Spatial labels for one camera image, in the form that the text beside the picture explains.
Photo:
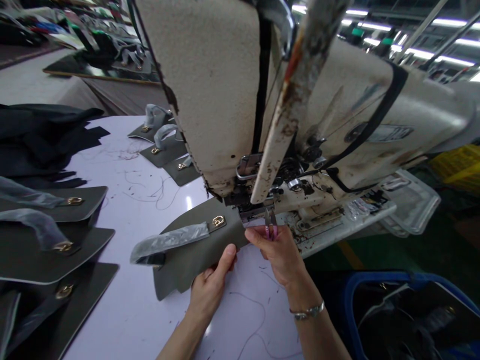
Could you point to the person's right hand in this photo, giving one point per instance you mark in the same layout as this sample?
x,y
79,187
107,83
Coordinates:
x,y
285,262

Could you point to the person's left hand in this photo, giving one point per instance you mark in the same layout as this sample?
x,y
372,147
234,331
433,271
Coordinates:
x,y
208,288

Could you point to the pink thread snips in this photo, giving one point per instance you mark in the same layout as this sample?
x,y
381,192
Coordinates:
x,y
269,221

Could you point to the blue bin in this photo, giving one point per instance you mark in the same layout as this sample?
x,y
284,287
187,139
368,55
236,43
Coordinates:
x,y
412,318

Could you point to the clear plastic tray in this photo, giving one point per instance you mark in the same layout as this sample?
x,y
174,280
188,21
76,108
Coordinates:
x,y
416,202

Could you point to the rusty white metal bar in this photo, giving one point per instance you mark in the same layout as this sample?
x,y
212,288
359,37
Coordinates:
x,y
285,112

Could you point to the beige industrial sewing machine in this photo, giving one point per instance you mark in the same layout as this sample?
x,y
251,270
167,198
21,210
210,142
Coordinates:
x,y
225,93

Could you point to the yellow plastic crate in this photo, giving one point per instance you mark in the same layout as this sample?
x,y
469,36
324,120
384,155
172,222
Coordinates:
x,y
459,165

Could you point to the pile of black fabric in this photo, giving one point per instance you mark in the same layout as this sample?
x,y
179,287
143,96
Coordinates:
x,y
33,138

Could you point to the black board with bag parts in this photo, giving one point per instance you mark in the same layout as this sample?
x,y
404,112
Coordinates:
x,y
101,63

